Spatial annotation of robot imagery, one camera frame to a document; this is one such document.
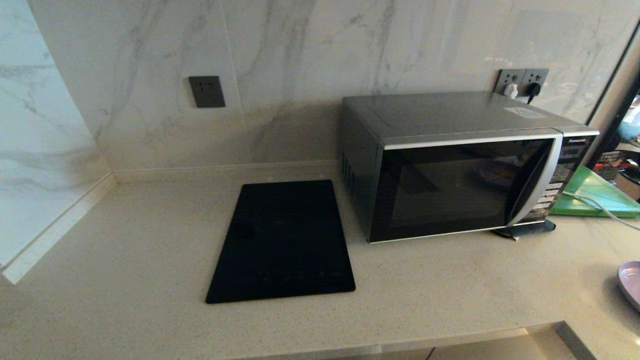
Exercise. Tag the purple plate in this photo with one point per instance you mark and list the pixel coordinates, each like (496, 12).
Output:
(631, 282)

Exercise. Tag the silver black microwave oven body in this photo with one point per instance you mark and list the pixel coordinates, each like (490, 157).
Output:
(440, 112)

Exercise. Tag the black induction cooktop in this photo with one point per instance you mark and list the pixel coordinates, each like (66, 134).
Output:
(285, 240)

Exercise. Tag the white power plug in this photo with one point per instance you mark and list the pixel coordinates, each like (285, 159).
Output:
(510, 91)

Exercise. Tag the black power plug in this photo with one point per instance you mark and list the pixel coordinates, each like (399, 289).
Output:
(534, 89)

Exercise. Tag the beige cabinet front panel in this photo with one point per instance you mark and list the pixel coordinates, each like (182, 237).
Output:
(490, 347)

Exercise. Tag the green cutting board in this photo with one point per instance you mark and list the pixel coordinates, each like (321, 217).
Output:
(602, 190)

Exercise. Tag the single grey wall socket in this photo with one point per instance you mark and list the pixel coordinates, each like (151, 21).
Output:
(207, 92)

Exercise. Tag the grey paired wall socket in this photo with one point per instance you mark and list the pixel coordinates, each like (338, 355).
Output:
(536, 75)
(508, 76)

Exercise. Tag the black window frame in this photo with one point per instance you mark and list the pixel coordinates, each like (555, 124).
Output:
(616, 125)

